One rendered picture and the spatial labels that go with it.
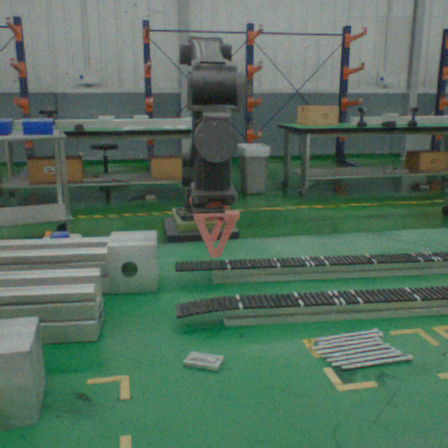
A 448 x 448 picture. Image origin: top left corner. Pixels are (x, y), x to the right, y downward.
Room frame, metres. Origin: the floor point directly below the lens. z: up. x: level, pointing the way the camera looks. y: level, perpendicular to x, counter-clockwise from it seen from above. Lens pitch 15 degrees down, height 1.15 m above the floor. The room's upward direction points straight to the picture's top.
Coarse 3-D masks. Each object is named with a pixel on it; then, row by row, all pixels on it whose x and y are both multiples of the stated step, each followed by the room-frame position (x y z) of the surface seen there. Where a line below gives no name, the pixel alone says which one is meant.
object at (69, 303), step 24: (0, 288) 0.70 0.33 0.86; (24, 288) 0.70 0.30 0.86; (48, 288) 0.70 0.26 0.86; (72, 288) 0.70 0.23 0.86; (96, 288) 0.77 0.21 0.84; (0, 312) 0.68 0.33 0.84; (24, 312) 0.68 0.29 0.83; (48, 312) 0.69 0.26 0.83; (72, 312) 0.69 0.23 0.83; (96, 312) 0.71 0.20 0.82; (48, 336) 0.69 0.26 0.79; (72, 336) 0.69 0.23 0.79; (96, 336) 0.70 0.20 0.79
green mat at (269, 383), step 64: (192, 256) 1.11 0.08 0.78; (256, 256) 1.11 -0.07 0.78; (128, 320) 0.77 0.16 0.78; (192, 320) 0.77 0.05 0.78; (384, 320) 0.77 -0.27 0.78; (64, 384) 0.58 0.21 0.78; (192, 384) 0.58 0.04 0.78; (256, 384) 0.58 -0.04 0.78; (320, 384) 0.58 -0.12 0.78; (384, 384) 0.58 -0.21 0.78
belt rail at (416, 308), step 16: (368, 304) 0.78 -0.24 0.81; (384, 304) 0.78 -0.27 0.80; (400, 304) 0.78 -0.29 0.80; (416, 304) 0.79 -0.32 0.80; (432, 304) 0.79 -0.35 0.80; (224, 320) 0.76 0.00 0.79; (240, 320) 0.75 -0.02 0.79; (256, 320) 0.76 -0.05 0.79; (272, 320) 0.76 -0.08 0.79; (288, 320) 0.76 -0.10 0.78; (304, 320) 0.76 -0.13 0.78; (320, 320) 0.77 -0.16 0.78; (336, 320) 0.77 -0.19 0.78
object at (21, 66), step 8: (8, 24) 7.00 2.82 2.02; (16, 24) 7.59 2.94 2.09; (16, 32) 7.38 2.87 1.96; (16, 40) 7.58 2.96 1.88; (16, 48) 7.58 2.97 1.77; (24, 56) 7.69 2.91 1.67; (16, 64) 7.09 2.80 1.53; (24, 64) 7.60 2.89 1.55; (24, 72) 7.59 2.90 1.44; (24, 80) 7.60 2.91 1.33; (24, 88) 7.59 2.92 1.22; (24, 96) 7.59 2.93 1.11; (16, 104) 7.00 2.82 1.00; (24, 104) 7.40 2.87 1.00; (24, 112) 7.58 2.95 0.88; (32, 144) 7.63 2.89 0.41; (32, 152) 7.60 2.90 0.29
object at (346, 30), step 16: (144, 32) 7.77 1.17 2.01; (176, 32) 8.08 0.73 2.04; (192, 32) 8.12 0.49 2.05; (208, 32) 8.18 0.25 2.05; (224, 32) 8.22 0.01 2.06; (240, 32) 8.27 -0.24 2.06; (256, 32) 7.82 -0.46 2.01; (144, 48) 7.94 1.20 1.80; (144, 64) 7.97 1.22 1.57; (144, 80) 7.93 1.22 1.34; (336, 144) 8.67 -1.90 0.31; (336, 160) 8.68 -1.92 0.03
